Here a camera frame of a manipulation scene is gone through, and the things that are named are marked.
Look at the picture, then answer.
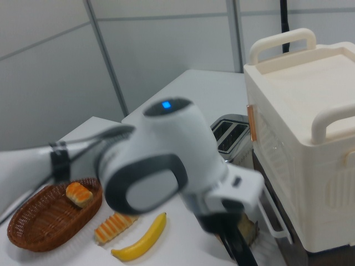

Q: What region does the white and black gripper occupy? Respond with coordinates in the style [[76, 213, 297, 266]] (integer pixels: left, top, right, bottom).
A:
[[198, 163, 265, 266]]

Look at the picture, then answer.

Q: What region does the brown bread slice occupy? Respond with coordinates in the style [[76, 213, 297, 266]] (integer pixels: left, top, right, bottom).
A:
[[240, 212, 261, 247]]

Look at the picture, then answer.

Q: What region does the yellow banana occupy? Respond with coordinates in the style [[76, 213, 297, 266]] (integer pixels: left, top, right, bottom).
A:
[[110, 212, 168, 262]]

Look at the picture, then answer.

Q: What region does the chrome two-slot toaster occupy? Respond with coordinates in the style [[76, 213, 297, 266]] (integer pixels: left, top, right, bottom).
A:
[[210, 114, 253, 167]]

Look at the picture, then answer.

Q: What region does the orange striped bread roll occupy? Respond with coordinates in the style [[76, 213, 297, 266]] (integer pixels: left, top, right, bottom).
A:
[[94, 212, 139, 245]]

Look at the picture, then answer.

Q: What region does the large cream storage box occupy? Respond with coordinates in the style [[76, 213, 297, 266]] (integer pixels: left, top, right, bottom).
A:
[[243, 27, 355, 254]]

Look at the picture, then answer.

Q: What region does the orange glazed bread bun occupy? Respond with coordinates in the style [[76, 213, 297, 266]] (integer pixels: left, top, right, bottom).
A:
[[65, 182, 94, 208]]

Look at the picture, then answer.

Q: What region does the brown wicker basket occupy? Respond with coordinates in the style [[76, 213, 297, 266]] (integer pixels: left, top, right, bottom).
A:
[[7, 177, 103, 253]]

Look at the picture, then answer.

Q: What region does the black background pole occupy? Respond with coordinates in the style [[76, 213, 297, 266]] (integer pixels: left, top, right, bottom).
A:
[[278, 0, 291, 54]]

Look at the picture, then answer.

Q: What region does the white frame handle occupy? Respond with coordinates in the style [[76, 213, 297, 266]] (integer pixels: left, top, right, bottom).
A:
[[256, 188, 293, 245]]

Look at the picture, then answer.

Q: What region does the copper bar handle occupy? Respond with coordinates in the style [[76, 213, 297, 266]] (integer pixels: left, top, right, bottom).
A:
[[246, 104, 257, 142]]

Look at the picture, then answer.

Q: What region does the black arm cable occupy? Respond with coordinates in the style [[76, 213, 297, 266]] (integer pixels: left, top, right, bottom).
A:
[[0, 126, 134, 222]]

